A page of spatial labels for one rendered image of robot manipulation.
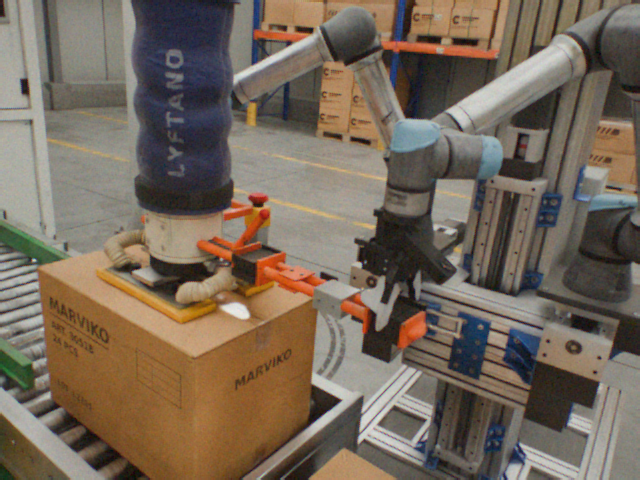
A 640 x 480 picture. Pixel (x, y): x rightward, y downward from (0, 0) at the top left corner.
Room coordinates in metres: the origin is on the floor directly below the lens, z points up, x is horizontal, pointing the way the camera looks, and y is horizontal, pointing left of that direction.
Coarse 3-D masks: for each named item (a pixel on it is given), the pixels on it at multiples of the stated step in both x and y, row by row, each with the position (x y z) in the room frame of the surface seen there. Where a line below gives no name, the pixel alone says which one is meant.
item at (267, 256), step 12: (240, 252) 1.10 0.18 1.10; (252, 252) 1.11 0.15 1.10; (264, 252) 1.12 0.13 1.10; (276, 252) 1.12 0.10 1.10; (240, 264) 1.06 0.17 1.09; (252, 264) 1.04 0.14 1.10; (264, 264) 1.05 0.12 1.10; (276, 264) 1.08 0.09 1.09; (240, 276) 1.06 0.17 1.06; (252, 276) 1.04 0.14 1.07
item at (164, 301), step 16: (96, 272) 1.23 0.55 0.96; (112, 272) 1.21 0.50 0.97; (128, 272) 1.22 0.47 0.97; (128, 288) 1.15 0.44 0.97; (144, 288) 1.14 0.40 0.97; (160, 288) 1.15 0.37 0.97; (176, 288) 1.12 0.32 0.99; (160, 304) 1.08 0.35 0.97; (176, 304) 1.07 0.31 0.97; (192, 304) 1.08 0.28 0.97; (208, 304) 1.10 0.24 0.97; (176, 320) 1.04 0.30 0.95
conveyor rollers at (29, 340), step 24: (0, 264) 2.10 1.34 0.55; (24, 264) 2.16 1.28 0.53; (0, 288) 1.91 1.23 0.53; (24, 288) 1.91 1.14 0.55; (0, 312) 1.74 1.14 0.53; (24, 312) 1.73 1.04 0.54; (0, 336) 1.57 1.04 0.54; (24, 336) 1.56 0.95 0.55; (0, 384) 1.32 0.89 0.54; (48, 384) 1.34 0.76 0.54; (48, 408) 1.25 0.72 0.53; (312, 408) 1.33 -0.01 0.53; (72, 432) 1.13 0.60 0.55; (96, 456) 1.07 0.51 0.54
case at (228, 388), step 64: (64, 320) 1.19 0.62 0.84; (128, 320) 1.04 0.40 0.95; (192, 320) 1.05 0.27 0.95; (256, 320) 1.08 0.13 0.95; (64, 384) 1.21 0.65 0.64; (128, 384) 1.04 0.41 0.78; (192, 384) 0.92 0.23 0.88; (256, 384) 1.06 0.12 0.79; (128, 448) 1.05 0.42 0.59; (192, 448) 0.92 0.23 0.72; (256, 448) 1.07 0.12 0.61
